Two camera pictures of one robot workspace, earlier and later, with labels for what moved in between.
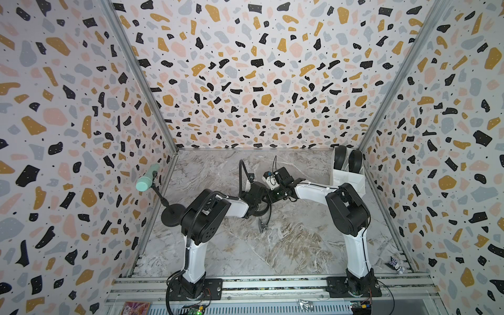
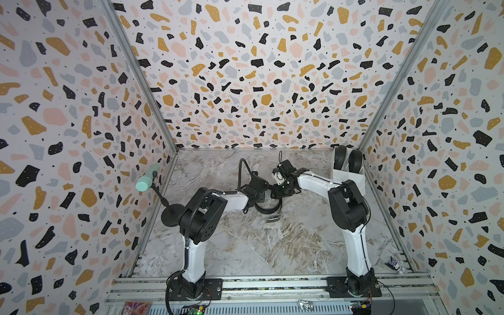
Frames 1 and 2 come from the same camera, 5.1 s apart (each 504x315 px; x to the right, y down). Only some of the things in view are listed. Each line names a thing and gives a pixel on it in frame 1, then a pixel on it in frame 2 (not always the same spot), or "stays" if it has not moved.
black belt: [262, 226] to [270, 212]
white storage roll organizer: [344, 176] stays
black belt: [340, 155] stays
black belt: [355, 161] stays
